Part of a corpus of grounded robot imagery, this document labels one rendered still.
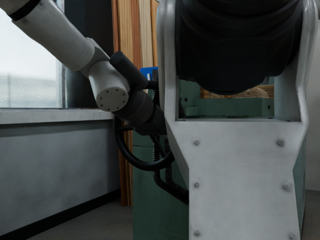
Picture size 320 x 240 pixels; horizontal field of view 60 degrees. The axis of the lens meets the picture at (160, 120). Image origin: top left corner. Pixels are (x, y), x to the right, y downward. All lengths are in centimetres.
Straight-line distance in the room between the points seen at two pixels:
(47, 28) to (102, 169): 216
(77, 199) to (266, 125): 219
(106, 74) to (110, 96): 5
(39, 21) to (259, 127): 36
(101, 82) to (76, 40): 9
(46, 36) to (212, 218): 38
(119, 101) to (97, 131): 194
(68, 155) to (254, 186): 205
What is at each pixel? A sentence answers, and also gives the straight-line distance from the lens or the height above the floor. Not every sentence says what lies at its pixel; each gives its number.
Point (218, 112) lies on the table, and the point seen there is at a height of 85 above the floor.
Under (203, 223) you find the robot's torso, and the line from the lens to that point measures 29.
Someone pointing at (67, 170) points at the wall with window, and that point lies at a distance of 230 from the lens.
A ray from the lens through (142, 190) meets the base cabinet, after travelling 117.
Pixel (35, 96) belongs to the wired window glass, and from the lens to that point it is 217.
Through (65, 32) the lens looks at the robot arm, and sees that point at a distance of 51.
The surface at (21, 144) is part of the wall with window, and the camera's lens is 203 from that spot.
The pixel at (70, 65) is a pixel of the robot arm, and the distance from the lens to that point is 54.
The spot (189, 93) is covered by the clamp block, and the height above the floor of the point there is 92.
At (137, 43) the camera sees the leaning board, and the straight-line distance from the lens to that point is 286.
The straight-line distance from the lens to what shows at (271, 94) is 105.
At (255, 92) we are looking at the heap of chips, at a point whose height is 92.
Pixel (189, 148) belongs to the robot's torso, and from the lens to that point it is 30.
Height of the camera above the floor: 86
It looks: 2 degrees down
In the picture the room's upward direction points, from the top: straight up
